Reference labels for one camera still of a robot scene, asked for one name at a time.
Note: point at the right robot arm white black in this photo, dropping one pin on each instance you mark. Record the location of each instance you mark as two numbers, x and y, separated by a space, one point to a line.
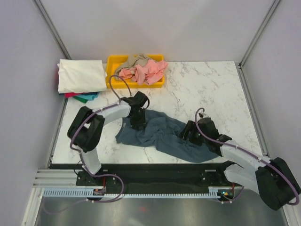
271 179

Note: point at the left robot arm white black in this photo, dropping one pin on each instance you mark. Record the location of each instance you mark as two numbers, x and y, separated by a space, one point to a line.
86 129

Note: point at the folded light blue t-shirt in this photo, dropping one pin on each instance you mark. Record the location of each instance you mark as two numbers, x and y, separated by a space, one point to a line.
94 94

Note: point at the yellow plastic bin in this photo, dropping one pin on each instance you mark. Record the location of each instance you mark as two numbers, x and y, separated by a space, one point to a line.
113 62

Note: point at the aluminium frame rail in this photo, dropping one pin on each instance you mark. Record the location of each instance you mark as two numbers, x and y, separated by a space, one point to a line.
55 177

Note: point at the left aluminium post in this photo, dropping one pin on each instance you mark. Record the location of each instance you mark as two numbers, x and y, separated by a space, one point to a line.
47 19

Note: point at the folded white t-shirt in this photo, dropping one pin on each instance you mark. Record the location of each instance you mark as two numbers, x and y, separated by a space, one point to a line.
81 76

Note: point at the white slotted cable duct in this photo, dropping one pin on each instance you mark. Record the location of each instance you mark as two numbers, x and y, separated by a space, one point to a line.
104 193

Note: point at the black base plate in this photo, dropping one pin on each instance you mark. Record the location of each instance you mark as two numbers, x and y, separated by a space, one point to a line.
180 178

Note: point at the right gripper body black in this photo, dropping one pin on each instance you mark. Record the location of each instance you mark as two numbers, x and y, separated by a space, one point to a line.
194 137

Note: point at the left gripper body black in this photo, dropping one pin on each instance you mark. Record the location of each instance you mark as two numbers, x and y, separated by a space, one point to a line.
139 120

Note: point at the blue-grey t-shirt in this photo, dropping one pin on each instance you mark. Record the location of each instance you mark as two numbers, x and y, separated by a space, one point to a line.
162 132

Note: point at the beige t-shirt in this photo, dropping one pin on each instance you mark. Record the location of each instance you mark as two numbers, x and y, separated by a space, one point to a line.
140 59

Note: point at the right aluminium post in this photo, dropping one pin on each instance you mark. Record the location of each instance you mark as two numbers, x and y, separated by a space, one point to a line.
265 22

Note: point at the aluminium post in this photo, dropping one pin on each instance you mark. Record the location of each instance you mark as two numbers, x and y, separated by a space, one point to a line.
47 19
265 22

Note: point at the folded red t-shirt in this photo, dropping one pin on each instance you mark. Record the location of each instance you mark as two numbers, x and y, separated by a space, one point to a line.
68 95

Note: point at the folded green t-shirt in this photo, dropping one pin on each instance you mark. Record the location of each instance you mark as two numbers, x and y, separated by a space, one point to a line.
84 99

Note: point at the pink t-shirt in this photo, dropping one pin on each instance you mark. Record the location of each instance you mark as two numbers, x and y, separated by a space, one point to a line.
148 74

